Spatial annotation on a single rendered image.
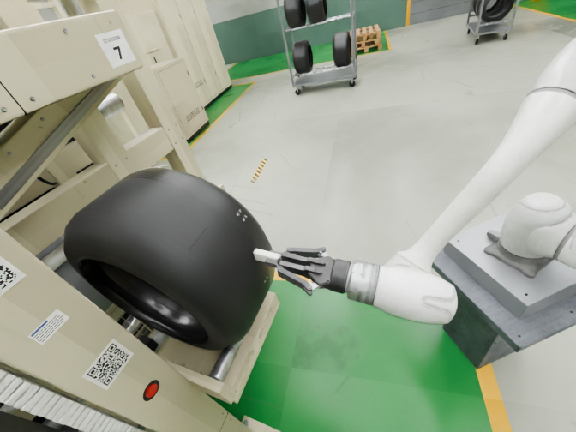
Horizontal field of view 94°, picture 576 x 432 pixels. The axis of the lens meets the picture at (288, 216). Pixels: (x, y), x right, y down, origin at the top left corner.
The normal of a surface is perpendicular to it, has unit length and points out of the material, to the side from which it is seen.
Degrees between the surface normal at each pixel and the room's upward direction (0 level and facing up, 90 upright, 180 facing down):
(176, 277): 63
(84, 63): 90
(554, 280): 3
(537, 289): 3
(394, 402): 0
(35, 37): 90
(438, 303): 44
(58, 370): 90
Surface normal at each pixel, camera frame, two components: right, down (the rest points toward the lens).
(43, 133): 0.91, 0.08
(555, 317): -0.22, -0.75
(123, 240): -0.13, -0.04
